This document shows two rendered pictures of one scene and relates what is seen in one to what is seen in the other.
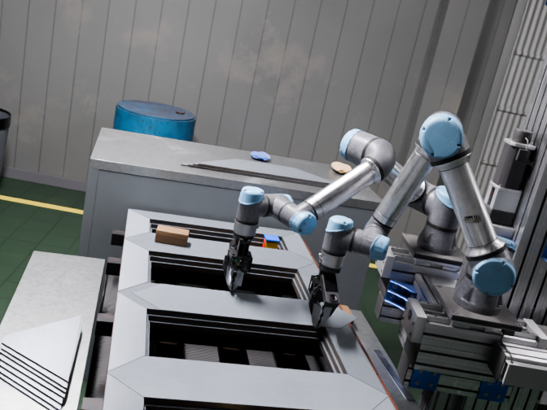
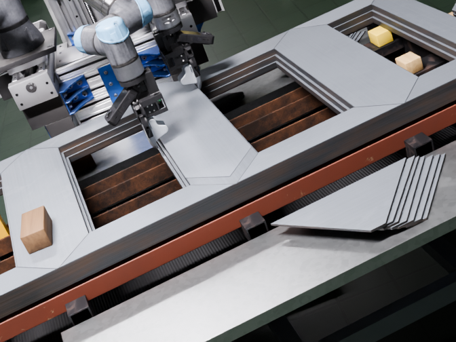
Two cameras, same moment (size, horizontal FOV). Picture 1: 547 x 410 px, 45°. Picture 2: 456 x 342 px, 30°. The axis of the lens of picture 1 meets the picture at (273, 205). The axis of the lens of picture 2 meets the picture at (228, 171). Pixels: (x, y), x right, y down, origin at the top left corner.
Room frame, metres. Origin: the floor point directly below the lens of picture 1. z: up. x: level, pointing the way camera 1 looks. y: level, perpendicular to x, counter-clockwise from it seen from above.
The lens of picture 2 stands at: (1.69, 2.12, 1.82)
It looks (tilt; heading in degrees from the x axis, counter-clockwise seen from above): 28 degrees down; 275
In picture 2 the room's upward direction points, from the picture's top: 22 degrees counter-clockwise
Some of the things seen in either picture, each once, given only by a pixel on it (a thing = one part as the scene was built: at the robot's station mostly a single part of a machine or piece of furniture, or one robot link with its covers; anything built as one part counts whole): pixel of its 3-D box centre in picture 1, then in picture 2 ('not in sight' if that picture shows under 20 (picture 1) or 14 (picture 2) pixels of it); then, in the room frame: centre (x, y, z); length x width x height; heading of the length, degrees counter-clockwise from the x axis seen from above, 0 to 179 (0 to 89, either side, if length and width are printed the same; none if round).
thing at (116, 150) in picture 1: (236, 167); not in sight; (3.03, 0.21, 1.03); 1.30 x 0.60 x 0.04; 103
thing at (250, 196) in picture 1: (251, 205); (115, 41); (2.02, 0.07, 1.18); 0.09 x 0.08 x 0.11; 129
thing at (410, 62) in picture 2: not in sight; (409, 64); (1.31, -0.04, 0.79); 0.06 x 0.05 x 0.04; 103
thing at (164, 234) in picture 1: (172, 235); (36, 229); (2.33, 0.35, 0.89); 0.12 x 0.06 x 0.05; 96
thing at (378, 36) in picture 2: not in sight; (380, 36); (1.33, -0.29, 0.79); 0.06 x 0.05 x 0.04; 103
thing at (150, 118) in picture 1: (148, 166); not in sight; (4.78, 0.98, 0.45); 0.62 x 0.60 x 0.90; 5
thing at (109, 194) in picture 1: (221, 293); not in sight; (2.75, 0.14, 0.51); 1.30 x 0.04 x 1.01; 103
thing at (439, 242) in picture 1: (439, 235); (17, 34); (2.43, -0.65, 1.09); 0.15 x 0.15 x 0.10
